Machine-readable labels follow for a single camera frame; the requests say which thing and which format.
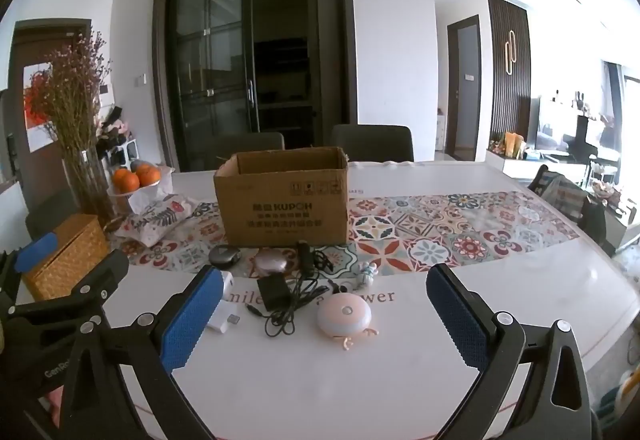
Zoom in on white power adapter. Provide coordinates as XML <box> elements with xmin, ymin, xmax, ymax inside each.
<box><xmin>207</xmin><ymin>270</ymin><xmax>241</xmax><ymax>334</ymax></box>

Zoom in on black charger with cable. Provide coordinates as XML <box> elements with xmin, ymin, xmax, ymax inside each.
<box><xmin>244</xmin><ymin>245</ymin><xmax>334</xmax><ymax>338</ymax></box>

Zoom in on pink silver oval case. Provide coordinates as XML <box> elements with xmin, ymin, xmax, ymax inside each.
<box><xmin>254</xmin><ymin>248</ymin><xmax>288</xmax><ymax>278</ymax></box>

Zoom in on pink round night light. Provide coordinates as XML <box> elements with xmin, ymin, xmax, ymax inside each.
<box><xmin>317</xmin><ymin>293</ymin><xmax>380</xmax><ymax>351</ymax></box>

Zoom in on woven wicker box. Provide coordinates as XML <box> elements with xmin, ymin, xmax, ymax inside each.
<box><xmin>23</xmin><ymin>214</ymin><xmax>110</xmax><ymax>301</ymax></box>

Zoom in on dark grey earbud case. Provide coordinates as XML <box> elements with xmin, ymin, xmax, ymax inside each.
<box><xmin>208</xmin><ymin>244</ymin><xmax>242</xmax><ymax>271</ymax></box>

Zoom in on white fruit basket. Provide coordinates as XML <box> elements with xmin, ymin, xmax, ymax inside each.
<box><xmin>107</xmin><ymin>166</ymin><xmax>174</xmax><ymax>216</ymax></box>

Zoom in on floral fabric tissue pouch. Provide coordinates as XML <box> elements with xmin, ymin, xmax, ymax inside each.
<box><xmin>115</xmin><ymin>194</ymin><xmax>198</xmax><ymax>247</ymax></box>

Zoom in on small astronaut figurine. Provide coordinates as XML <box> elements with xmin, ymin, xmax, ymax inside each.
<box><xmin>357</xmin><ymin>262</ymin><xmax>378</xmax><ymax>288</ymax></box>

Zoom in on patterned table runner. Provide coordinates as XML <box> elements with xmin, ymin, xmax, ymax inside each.
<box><xmin>110</xmin><ymin>191</ymin><xmax>578</xmax><ymax>278</ymax></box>

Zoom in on black clip device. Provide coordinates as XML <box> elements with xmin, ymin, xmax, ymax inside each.
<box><xmin>296</xmin><ymin>241</ymin><xmax>316</xmax><ymax>278</ymax></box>

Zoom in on glass vase dried flowers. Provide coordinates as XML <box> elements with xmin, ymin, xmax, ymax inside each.
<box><xmin>28</xmin><ymin>32</ymin><xmax>115</xmax><ymax>226</ymax></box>

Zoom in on brown cardboard box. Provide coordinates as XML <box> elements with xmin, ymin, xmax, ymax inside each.
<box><xmin>214</xmin><ymin>146</ymin><xmax>348</xmax><ymax>247</ymax></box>

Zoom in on dark dining chair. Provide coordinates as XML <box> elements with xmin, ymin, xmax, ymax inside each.
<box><xmin>209</xmin><ymin>132</ymin><xmax>284</xmax><ymax>169</ymax></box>
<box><xmin>331</xmin><ymin>125</ymin><xmax>414</xmax><ymax>163</ymax></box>

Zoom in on dark glass door cabinet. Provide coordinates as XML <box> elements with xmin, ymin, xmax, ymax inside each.
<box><xmin>152</xmin><ymin>0</ymin><xmax>357</xmax><ymax>172</ymax></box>

